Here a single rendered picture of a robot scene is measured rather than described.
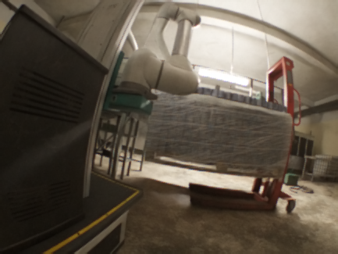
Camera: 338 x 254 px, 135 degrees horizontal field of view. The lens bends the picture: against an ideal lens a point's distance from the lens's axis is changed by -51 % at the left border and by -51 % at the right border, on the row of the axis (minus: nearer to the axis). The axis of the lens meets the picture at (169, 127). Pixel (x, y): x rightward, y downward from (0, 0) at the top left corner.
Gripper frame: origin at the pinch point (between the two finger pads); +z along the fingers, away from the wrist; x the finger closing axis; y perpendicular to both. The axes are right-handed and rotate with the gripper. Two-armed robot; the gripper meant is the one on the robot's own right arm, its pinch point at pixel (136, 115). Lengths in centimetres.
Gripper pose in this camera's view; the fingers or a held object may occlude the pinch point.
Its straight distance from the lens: 101.9
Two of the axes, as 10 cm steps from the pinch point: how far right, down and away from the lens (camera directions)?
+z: -2.0, 9.8, -0.7
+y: -1.9, -1.1, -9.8
